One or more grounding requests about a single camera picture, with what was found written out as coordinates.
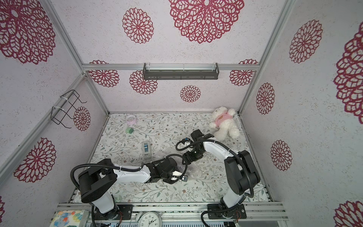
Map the white teddy bear pink shirt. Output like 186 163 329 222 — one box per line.
209 107 241 142

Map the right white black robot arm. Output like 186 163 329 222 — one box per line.
175 130 261 209

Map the black wire wall rack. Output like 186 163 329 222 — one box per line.
50 89 87 129

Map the pink tape roll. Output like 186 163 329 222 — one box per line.
125 114 137 126

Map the small green cube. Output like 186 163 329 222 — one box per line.
125 127 134 134

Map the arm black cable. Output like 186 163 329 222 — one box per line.
175 138 255 227
70 154 188 227

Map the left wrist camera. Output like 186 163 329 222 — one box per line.
171 171 188 182

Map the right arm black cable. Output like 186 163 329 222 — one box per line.
175 138 255 227

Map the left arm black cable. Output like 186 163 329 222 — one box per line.
70 154 188 227

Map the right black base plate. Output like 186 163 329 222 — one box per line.
207 204 247 219

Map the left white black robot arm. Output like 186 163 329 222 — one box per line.
71 154 188 219

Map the white analog clock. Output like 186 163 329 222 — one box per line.
138 212 162 227

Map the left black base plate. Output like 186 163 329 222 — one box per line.
91 204 133 220

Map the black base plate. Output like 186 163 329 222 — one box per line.
91 204 133 220
207 204 247 219

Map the colourful tissue box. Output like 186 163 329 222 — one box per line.
50 210 89 227

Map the black wall shelf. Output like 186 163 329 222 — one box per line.
142 63 220 80

